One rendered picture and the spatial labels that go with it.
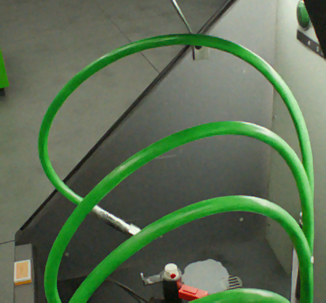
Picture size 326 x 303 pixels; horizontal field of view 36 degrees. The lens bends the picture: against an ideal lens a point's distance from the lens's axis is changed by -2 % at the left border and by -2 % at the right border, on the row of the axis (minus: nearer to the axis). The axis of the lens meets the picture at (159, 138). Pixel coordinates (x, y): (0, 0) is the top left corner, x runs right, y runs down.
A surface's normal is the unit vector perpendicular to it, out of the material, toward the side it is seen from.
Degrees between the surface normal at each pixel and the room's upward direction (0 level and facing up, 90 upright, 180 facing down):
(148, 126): 90
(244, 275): 0
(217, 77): 90
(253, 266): 0
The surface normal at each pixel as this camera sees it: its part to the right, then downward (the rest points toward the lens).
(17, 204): -0.07, -0.86
